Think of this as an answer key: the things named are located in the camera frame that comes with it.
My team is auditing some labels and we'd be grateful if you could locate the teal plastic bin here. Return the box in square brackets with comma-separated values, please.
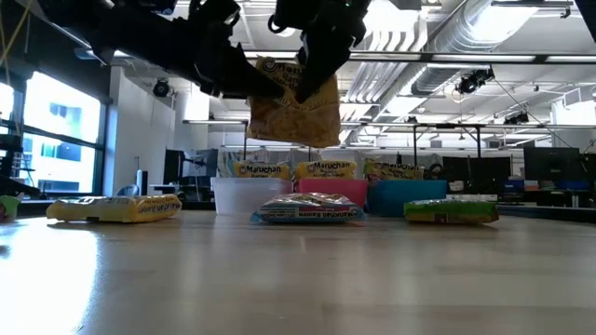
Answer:
[366, 179, 449, 219]

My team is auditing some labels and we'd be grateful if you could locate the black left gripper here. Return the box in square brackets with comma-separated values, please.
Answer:
[179, 0, 286, 100]

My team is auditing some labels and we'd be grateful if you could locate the black computer tower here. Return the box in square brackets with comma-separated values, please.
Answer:
[163, 148, 186, 185]

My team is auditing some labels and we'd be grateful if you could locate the lime green Maruchan noodle packet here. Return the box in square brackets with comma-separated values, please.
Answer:
[361, 158, 426, 181]
[403, 198, 500, 226]

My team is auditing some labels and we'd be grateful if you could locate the silver ventilation duct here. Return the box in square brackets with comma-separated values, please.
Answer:
[348, 0, 541, 111]

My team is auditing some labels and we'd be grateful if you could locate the large window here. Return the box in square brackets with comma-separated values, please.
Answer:
[0, 69, 111, 196]

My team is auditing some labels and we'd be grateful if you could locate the red green packet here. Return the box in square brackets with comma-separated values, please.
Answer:
[0, 194, 22, 223]

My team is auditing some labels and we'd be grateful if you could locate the black workstation frame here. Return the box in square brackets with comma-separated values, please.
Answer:
[183, 118, 596, 162]

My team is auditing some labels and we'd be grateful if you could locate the black computer monitor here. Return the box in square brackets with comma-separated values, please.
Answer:
[183, 148, 220, 178]
[441, 156, 513, 181]
[523, 146, 583, 182]

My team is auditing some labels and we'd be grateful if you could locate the red plastic bin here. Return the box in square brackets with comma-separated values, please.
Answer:
[295, 178, 370, 209]

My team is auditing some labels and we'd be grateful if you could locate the yellow Maruchan noodle packet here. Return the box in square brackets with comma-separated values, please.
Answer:
[245, 55, 343, 149]
[46, 194, 183, 224]
[294, 160, 359, 181]

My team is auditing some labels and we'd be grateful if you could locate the background workbench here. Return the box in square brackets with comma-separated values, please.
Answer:
[500, 179, 596, 223]

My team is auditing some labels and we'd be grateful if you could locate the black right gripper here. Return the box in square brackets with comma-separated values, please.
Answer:
[268, 0, 373, 103]

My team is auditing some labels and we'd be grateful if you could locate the clear plastic bin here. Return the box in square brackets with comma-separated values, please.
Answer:
[211, 176, 294, 216]

